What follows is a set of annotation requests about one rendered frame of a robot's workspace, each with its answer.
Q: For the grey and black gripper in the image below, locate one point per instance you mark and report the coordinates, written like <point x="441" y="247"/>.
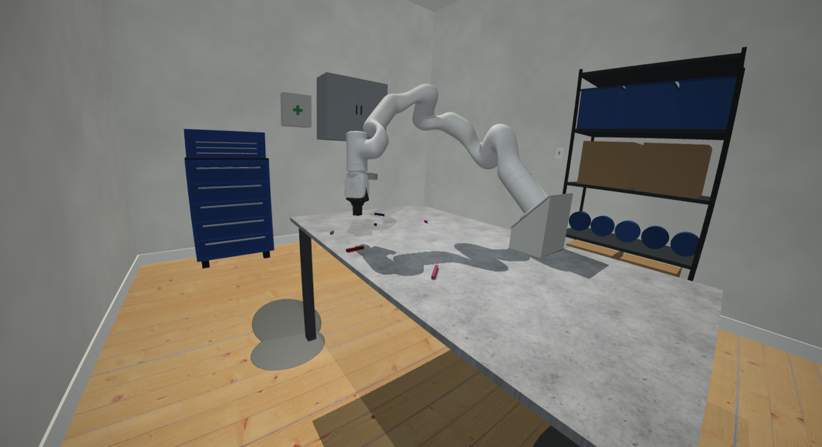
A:
<point x="355" y="190"/>

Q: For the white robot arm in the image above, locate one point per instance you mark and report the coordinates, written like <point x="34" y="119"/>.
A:
<point x="499" y="147"/>

